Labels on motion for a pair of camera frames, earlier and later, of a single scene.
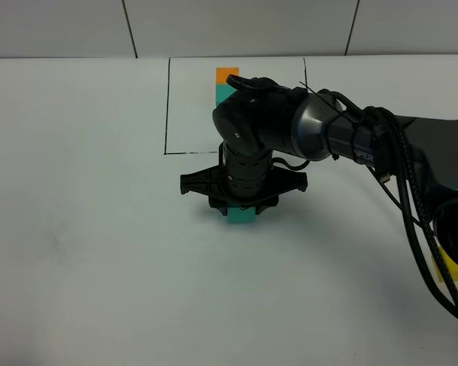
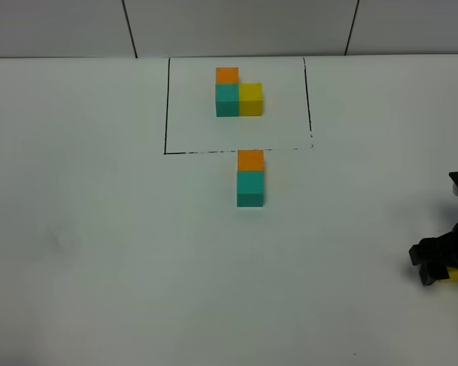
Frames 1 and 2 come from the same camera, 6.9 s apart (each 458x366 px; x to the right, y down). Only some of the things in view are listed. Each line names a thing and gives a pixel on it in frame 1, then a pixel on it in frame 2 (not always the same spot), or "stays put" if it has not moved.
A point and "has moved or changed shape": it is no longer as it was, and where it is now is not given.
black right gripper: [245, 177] → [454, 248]
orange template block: [222, 73] stays put
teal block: [238, 215] has moved or changed shape
